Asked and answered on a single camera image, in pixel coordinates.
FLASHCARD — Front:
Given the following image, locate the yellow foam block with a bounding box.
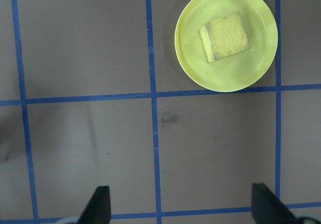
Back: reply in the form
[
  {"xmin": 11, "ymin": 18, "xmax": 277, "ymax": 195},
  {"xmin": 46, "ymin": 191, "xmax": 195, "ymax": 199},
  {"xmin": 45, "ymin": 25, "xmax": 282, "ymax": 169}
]
[{"xmin": 198, "ymin": 12, "xmax": 251, "ymax": 63}]

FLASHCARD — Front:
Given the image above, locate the yellow plate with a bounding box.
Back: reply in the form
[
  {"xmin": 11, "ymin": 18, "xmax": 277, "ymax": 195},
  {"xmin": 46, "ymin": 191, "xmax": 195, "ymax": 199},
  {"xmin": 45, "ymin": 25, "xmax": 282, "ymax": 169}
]
[{"xmin": 174, "ymin": 0, "xmax": 278, "ymax": 92}]

